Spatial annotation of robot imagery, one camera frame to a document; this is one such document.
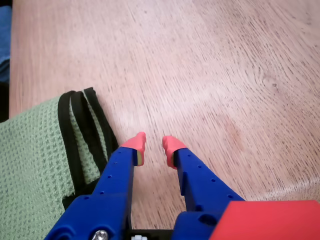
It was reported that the blue fabric item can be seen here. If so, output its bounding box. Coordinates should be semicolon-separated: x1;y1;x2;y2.
0;6;13;83

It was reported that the red wrist camera mount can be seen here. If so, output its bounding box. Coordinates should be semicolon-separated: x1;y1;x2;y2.
209;199;320;240

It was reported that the green waffle cloth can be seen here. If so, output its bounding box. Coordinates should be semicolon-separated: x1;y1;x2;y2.
0;86;120;240

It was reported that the blue gripper finger with pink tip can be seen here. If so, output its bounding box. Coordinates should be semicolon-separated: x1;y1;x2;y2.
161;135;246;240
43;131;147;240

